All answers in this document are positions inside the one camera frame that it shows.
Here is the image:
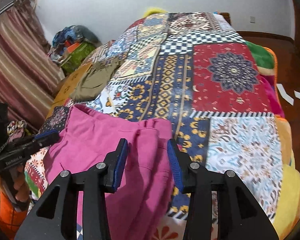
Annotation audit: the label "white curtain rail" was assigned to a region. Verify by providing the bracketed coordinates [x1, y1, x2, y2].
[0, 0, 28, 22]

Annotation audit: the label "patterned crumpled cloth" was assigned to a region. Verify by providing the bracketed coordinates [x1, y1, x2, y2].
[7, 120, 28, 143]

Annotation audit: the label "green patterned box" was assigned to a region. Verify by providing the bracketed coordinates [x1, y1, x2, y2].
[61, 42, 96, 75]

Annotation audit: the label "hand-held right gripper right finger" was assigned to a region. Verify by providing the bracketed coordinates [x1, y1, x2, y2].
[167, 138, 279, 240]

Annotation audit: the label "khaki pants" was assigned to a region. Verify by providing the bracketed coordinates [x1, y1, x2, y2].
[70, 59, 122, 101]

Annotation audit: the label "orange box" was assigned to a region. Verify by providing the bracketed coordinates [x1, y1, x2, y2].
[66, 42, 81, 53]

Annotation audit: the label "wooden headboard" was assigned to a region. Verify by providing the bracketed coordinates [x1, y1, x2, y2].
[218, 12, 233, 26]

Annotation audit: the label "pink pants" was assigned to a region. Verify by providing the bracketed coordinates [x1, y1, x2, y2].
[43, 104, 176, 240]

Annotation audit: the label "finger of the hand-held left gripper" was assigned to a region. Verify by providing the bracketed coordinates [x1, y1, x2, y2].
[32, 131, 61, 146]

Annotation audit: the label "yellow plush pillow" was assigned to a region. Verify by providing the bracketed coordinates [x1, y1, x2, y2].
[142, 7, 169, 17]

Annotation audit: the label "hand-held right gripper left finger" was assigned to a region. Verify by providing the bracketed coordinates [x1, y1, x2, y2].
[14, 138, 129, 240]

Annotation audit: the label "person's left forearm orange sleeve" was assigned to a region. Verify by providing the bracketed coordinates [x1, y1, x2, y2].
[0, 187, 28, 233]

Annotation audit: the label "multicoloured fleece blanket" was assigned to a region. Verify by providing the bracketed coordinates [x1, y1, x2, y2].
[244, 41, 300, 233]

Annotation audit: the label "blue grey bag pile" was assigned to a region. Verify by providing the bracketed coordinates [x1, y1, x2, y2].
[52, 25, 99, 50]

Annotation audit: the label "brown cardboard box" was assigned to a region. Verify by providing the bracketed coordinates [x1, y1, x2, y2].
[46, 62, 93, 118]

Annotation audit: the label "patchwork printed bedspread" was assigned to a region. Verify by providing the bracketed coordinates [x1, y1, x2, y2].
[25, 11, 284, 240]

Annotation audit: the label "striped pink curtain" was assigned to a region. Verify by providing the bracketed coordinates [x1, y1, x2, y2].
[0, 0, 66, 133]

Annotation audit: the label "person's left hand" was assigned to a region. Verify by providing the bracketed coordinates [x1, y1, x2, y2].
[9, 166, 32, 206]

